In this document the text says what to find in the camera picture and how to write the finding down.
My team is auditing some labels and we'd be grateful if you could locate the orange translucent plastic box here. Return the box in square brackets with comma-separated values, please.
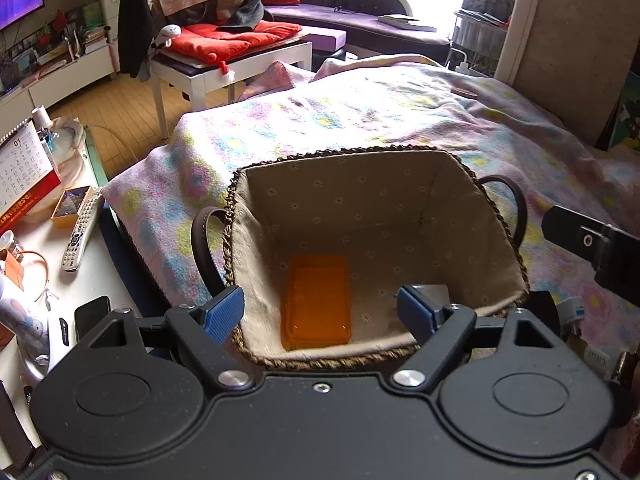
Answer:
[280, 255, 352, 350]

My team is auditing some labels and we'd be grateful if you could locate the black square case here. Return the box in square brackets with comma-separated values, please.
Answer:
[413, 284, 450, 308]

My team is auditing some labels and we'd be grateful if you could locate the white travel plug adapter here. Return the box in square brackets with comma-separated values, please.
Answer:
[556, 297, 586, 333]

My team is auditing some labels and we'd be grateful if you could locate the white and beige tube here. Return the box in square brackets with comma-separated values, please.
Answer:
[566, 334, 616, 380]

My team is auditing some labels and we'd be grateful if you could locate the black smartphone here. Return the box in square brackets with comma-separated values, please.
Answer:
[74, 296, 111, 341]

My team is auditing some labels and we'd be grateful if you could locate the woven basket with beige liner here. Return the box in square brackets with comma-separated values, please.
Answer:
[191, 145, 529, 370]

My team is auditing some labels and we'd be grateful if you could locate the grey remote control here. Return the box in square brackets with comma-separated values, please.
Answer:
[62, 188, 104, 272]

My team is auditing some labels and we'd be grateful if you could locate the small colourful card box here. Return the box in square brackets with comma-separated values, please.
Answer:
[50, 185, 94, 229]

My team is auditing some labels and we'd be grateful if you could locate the beige cardboard panel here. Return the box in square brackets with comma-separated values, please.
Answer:
[495, 0, 639, 145]

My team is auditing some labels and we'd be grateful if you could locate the floral pink blanket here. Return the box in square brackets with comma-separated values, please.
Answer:
[105, 55, 639, 359]

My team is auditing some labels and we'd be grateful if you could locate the desk calendar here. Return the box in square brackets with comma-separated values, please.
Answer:
[0, 118, 61, 233]

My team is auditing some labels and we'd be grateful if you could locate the white coffee table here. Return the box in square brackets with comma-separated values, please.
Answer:
[149, 37, 312, 139]

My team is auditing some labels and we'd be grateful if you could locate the red cushion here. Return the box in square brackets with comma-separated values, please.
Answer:
[168, 21, 303, 68]

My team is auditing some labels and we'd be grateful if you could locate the white tv cabinet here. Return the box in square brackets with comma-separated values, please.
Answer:
[0, 46, 115, 134]

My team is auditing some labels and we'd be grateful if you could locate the purple sofa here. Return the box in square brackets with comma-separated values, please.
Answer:
[266, 0, 450, 64]

